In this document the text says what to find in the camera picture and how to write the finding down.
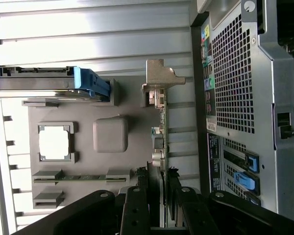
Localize black rear label sticker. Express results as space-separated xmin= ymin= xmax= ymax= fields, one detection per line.
xmin=207 ymin=133 xmax=221 ymax=191

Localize green RAM stick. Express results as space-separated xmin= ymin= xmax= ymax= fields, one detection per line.
xmin=33 ymin=175 xmax=127 ymax=184

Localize grey parts rack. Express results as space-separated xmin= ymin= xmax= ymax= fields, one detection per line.
xmin=21 ymin=77 xmax=170 ymax=221

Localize silver CPU chip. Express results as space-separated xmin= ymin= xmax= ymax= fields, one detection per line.
xmin=38 ymin=125 xmax=72 ymax=161

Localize blue disk caddy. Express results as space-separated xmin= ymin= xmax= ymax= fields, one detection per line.
xmin=0 ymin=62 xmax=111 ymax=105

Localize open black PC case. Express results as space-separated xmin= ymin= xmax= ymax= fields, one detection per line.
xmin=190 ymin=0 xmax=294 ymax=222

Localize silver hard disk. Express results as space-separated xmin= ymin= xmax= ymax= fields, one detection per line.
xmin=0 ymin=65 xmax=106 ymax=103

